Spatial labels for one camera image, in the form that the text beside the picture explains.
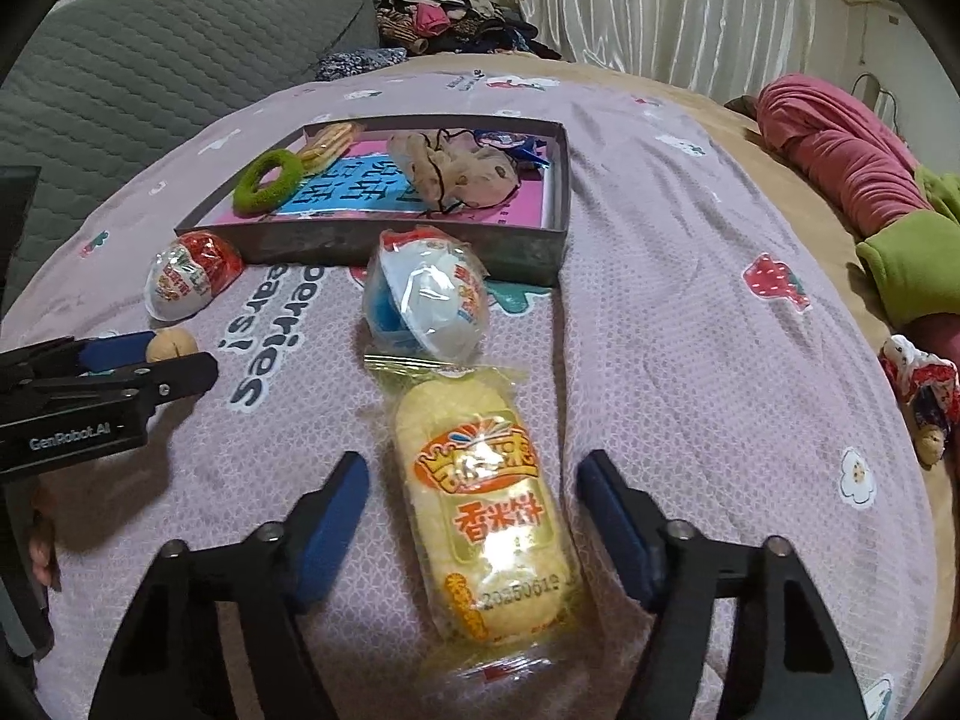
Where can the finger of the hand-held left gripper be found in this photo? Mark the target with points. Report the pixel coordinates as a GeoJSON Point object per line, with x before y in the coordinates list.
{"type": "Point", "coordinates": [180, 375]}
{"type": "Point", "coordinates": [112, 351]}

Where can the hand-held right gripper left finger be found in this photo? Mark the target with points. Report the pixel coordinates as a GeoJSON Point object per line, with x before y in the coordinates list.
{"type": "Point", "coordinates": [330, 532]}

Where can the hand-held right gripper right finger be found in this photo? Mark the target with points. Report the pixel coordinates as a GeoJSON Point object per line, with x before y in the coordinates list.
{"type": "Point", "coordinates": [615, 532]}

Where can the red and white chocolate egg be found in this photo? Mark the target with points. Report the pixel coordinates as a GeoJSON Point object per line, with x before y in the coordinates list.
{"type": "Point", "coordinates": [187, 274]}

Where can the yellow rice cracker packet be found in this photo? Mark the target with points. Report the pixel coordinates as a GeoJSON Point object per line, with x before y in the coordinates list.
{"type": "Point", "coordinates": [480, 510]}

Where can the blue and white chocolate egg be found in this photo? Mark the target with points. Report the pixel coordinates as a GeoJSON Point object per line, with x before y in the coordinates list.
{"type": "Point", "coordinates": [435, 292]}

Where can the small clear cracker packet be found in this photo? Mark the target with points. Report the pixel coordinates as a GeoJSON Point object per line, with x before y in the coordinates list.
{"type": "Point", "coordinates": [326, 144]}

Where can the dark cardboard box tray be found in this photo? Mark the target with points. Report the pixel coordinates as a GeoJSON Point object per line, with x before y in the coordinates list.
{"type": "Point", "coordinates": [487, 255]}

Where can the blue cookie packet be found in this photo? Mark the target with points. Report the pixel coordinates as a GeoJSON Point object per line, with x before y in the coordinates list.
{"type": "Point", "coordinates": [529, 150]}

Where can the person's left hand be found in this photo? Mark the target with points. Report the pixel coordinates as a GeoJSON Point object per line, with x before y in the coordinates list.
{"type": "Point", "coordinates": [43, 540]}

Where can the pink and blue book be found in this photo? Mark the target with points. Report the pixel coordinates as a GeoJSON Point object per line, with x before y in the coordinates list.
{"type": "Point", "coordinates": [352, 187]}

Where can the grey quilted headboard cover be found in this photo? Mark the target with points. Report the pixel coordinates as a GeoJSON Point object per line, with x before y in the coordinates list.
{"type": "Point", "coordinates": [150, 52]}

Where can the blue floral pillow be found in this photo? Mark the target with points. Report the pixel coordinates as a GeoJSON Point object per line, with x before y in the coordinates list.
{"type": "Point", "coordinates": [360, 64]}

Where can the green fleece blanket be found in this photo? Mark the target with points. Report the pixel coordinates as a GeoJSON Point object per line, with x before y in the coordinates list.
{"type": "Point", "coordinates": [915, 262]}

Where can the dark fuzzy cloth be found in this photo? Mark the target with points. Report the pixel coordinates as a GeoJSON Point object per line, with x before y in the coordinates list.
{"type": "Point", "coordinates": [741, 106]}

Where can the pink quilt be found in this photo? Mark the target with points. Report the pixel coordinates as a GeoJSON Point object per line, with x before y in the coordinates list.
{"type": "Point", "coordinates": [825, 135]}

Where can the pile of clothes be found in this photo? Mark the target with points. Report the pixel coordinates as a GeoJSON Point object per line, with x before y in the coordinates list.
{"type": "Point", "coordinates": [450, 15]}

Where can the white curtain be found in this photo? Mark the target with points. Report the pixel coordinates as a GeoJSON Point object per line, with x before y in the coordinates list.
{"type": "Point", "coordinates": [660, 7]}

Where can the metal chair frame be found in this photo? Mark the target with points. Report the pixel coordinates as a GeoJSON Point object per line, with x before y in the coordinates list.
{"type": "Point", "coordinates": [877, 94]}

